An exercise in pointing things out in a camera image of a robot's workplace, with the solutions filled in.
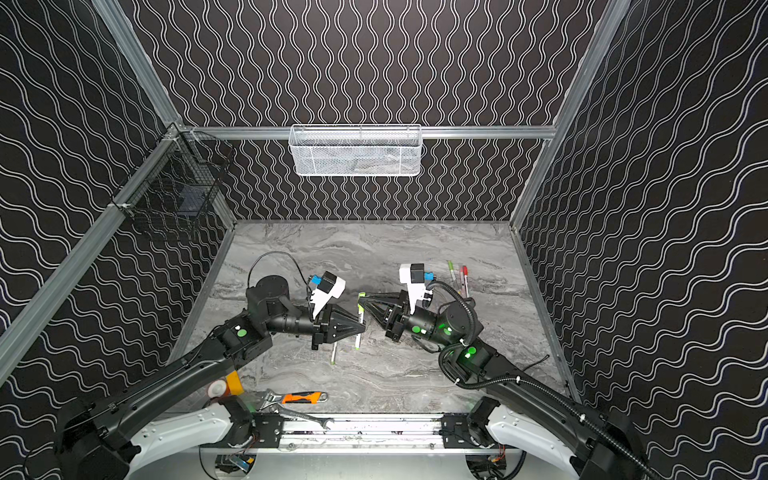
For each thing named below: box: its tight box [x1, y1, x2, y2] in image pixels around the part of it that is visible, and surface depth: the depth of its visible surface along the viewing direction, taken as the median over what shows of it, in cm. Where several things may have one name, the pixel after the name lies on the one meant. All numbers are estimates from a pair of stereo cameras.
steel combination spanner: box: [258, 403, 335, 430], surface depth 79 cm
